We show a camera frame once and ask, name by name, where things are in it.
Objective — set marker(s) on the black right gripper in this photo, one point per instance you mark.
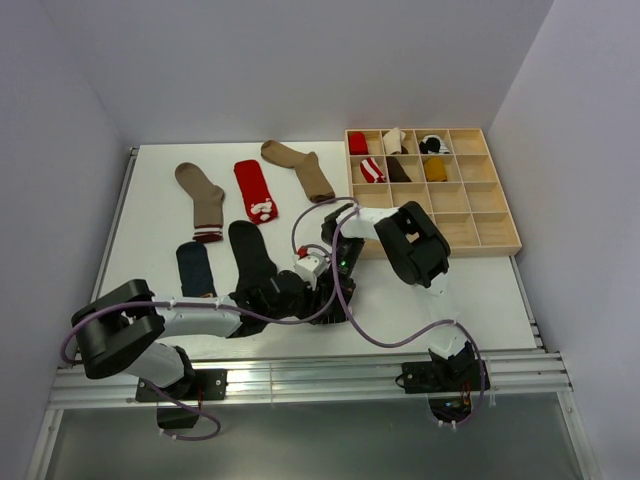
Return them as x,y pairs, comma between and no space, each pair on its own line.
339,291

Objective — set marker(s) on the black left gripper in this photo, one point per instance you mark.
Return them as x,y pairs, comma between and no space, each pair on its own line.
312,302

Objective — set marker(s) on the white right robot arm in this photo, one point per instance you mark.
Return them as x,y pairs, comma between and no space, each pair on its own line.
418,254

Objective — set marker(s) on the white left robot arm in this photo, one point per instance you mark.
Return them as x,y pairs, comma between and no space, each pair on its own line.
122,332

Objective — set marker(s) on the long black sock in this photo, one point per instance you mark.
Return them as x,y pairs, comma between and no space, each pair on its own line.
253,263

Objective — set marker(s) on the navy patterned sock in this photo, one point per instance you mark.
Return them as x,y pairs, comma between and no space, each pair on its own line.
194,270

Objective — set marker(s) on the red sock with white print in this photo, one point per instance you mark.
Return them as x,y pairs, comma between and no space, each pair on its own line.
258,202

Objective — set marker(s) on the tan brown sock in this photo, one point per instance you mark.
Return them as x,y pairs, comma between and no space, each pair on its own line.
306,167

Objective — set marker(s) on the rolled red white striped sock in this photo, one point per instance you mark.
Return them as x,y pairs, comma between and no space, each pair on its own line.
371,171

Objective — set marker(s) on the brown sock with striped cuff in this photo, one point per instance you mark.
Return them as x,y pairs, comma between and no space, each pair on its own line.
207,199

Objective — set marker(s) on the rolled dark brown sock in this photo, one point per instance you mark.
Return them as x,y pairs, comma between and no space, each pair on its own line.
396,171

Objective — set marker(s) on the rolled mustard yellow sock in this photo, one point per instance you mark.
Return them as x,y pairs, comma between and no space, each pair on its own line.
434,170

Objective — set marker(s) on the rolled cream sock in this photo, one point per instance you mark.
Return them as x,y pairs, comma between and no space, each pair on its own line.
393,141

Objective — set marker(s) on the wooden compartment tray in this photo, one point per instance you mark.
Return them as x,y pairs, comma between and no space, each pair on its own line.
470,208

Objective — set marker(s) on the rolled black white sock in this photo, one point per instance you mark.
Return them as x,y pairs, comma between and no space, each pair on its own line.
433,144

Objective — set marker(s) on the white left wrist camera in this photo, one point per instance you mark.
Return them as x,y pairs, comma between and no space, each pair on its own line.
310,265

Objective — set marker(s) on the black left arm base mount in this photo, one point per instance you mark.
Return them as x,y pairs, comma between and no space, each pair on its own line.
204,385

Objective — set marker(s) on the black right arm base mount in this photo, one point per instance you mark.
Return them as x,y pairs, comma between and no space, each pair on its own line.
454,386

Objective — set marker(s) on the aluminium front rail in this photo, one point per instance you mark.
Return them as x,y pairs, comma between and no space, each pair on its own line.
315,380

